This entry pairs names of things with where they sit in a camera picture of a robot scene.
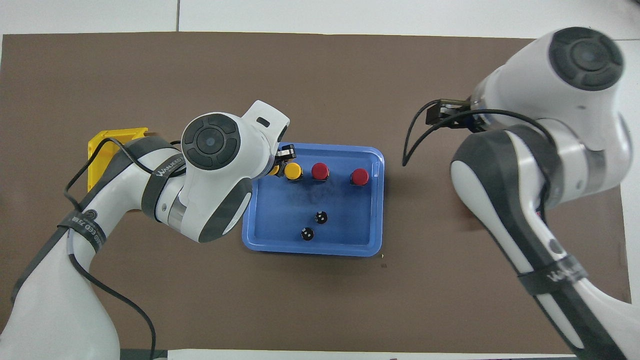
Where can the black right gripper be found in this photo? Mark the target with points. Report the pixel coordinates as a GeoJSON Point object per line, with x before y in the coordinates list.
{"type": "Point", "coordinates": [442, 114]}

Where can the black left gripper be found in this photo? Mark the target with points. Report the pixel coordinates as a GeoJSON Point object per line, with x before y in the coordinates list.
{"type": "Point", "coordinates": [281, 137]}

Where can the yellow push button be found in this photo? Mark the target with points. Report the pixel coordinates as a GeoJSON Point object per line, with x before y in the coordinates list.
{"type": "Point", "coordinates": [293, 171]}
{"type": "Point", "coordinates": [274, 170]}

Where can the red push button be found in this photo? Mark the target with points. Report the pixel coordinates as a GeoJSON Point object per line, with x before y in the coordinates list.
{"type": "Point", "coordinates": [320, 171]}
{"type": "Point", "coordinates": [359, 176]}

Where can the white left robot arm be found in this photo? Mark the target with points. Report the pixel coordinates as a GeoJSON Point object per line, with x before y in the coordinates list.
{"type": "Point", "coordinates": [50, 310]}

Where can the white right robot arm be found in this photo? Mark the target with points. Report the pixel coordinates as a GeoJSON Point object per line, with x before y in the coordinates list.
{"type": "Point", "coordinates": [550, 80]}

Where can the blue plastic tray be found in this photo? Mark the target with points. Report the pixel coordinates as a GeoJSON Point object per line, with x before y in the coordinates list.
{"type": "Point", "coordinates": [350, 225]}

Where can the small black round knob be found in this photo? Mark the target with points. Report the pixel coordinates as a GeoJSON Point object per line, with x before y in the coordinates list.
{"type": "Point", "coordinates": [320, 217]}
{"type": "Point", "coordinates": [307, 234]}

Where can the brown paper table mat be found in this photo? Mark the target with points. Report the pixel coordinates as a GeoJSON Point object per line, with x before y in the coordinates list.
{"type": "Point", "coordinates": [350, 75]}

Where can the yellow plastic parts bin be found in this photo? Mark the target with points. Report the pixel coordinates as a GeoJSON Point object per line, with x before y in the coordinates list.
{"type": "Point", "coordinates": [100, 150]}

